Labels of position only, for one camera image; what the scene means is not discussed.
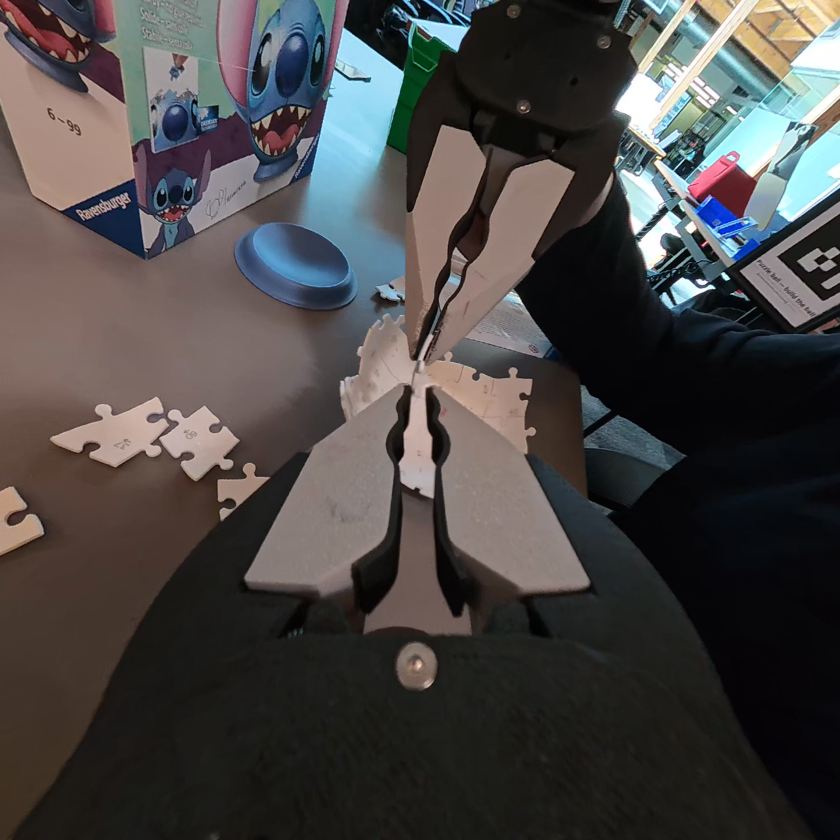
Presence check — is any green plastic crate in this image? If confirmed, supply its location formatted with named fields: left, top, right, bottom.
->
left=387, top=20, right=470, bottom=156

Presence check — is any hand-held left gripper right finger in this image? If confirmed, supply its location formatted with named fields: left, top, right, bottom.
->
left=425, top=387, right=592, bottom=618

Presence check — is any red bag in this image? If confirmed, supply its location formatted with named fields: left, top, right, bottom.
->
left=688, top=151, right=759, bottom=214

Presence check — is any blue round plastic stand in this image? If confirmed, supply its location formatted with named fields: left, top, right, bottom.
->
left=234, top=222, right=360, bottom=311

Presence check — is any colourful cartoon puzzle box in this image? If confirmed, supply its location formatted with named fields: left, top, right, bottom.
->
left=0, top=0, right=350, bottom=260

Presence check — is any black framed marker sign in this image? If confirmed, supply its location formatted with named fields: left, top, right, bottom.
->
left=727, top=197, right=840, bottom=336

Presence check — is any blue tray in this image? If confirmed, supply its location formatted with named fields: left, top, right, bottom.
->
left=696, top=196, right=763, bottom=248

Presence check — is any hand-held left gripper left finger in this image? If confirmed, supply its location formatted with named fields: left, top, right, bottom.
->
left=244, top=386, right=412, bottom=614

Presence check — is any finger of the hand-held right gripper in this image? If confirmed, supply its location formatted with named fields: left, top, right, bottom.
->
left=403, top=123, right=491, bottom=360
left=422, top=158, right=592, bottom=365

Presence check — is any dark chair armrest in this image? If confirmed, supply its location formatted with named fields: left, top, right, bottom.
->
left=584, top=448, right=667, bottom=511

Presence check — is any person's right forearm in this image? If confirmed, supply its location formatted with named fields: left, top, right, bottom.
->
left=515, top=174, right=840, bottom=455

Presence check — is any assembled curved puzzle section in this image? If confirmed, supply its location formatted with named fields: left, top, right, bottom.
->
left=340, top=314, right=538, bottom=501

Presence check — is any white printed leaflet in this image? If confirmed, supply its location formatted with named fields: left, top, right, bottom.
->
left=459, top=292, right=553, bottom=360

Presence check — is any scatter of puzzle pieces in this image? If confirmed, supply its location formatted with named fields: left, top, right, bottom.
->
left=0, top=276, right=408, bottom=559

